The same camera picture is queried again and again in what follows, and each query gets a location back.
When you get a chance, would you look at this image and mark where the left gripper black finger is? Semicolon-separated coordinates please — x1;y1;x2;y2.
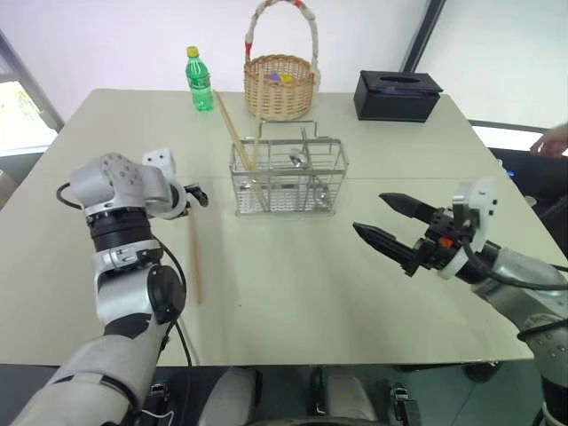
185;183;210;208

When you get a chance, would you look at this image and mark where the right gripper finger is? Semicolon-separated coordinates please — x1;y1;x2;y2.
379;193;438;224
352;222;422;279

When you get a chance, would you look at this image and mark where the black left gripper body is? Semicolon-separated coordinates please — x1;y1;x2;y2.
178;182;199;218

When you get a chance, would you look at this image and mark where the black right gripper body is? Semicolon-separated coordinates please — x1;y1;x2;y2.
412;206;472;271

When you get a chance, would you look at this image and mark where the metal spoon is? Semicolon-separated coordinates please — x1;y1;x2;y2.
288;146;332;210

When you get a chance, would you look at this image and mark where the bystander bare hand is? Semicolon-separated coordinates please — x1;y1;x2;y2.
529;122;568;159

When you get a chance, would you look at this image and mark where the wooden chopstick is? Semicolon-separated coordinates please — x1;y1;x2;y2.
187;211;204;306
214;90;257;172

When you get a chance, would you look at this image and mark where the black tissue box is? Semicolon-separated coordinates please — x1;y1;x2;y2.
353;69;445;122

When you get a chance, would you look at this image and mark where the green plastic bottle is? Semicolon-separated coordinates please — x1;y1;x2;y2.
185;45;216;113

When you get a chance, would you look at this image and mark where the bystander dark clothed body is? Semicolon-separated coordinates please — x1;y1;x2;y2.
487;146;568;267

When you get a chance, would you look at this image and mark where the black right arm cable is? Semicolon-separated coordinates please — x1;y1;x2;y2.
459;234;568;292

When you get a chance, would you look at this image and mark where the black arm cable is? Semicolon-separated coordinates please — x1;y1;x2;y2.
56;181;195;369
459;234;568;292

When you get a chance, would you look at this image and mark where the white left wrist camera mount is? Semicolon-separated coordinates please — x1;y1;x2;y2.
141;148;192;221

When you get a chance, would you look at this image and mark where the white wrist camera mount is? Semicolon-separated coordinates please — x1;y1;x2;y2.
141;148;192;221
438;177;499;280

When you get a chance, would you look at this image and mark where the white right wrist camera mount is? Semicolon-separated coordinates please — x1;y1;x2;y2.
438;177;499;280

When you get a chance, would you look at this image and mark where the metal wire basket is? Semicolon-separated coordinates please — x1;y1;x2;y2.
229;119;351;218

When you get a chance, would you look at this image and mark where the woven wicker handle basket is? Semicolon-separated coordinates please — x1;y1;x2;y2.
242;0;322;122

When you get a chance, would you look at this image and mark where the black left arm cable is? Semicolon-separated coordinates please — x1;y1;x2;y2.
56;181;195;369

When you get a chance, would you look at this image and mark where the dark wall pillar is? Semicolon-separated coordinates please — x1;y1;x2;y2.
398;0;447;75

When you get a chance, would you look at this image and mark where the grey window frame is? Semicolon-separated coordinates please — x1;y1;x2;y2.
0;28;66;157

